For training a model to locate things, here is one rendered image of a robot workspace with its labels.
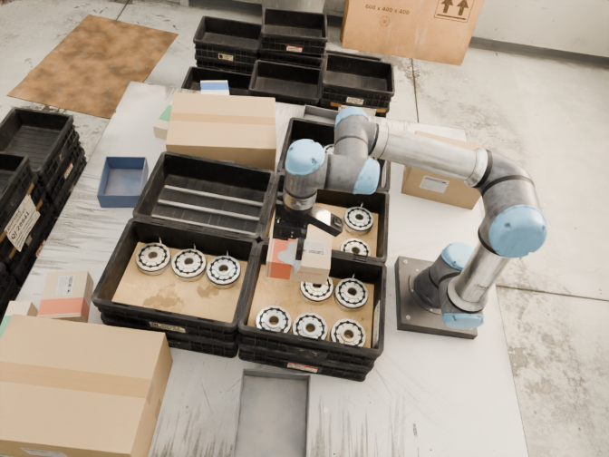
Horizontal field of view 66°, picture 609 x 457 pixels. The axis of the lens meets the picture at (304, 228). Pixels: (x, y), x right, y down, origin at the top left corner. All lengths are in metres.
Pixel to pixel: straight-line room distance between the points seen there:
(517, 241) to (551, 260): 1.96
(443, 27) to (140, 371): 3.53
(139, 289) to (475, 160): 1.00
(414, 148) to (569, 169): 2.70
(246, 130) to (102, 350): 0.94
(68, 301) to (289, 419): 0.74
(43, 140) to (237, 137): 1.21
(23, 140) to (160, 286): 1.45
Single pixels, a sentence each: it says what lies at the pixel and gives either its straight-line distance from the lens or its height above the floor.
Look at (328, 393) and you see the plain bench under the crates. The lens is 1.48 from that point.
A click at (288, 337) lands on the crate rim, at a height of 0.93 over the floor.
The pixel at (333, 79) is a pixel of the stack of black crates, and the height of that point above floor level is 0.49.
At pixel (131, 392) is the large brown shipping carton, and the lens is 1.28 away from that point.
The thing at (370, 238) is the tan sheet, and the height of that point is 0.83.
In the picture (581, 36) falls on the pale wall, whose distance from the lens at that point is 4.83.
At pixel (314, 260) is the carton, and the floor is 1.12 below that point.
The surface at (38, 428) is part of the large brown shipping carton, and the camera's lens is 1.32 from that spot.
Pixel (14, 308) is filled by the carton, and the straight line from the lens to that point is 1.65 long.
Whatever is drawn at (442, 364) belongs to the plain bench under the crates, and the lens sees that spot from 1.61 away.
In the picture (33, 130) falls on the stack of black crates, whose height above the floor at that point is 0.38.
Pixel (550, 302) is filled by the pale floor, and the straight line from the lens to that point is 2.89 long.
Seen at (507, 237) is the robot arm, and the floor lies 1.34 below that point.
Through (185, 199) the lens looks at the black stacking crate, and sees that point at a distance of 1.67.
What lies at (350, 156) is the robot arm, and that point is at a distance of 0.98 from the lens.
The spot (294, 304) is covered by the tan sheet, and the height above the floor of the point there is 0.83.
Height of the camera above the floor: 2.09
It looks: 52 degrees down
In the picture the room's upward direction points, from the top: 10 degrees clockwise
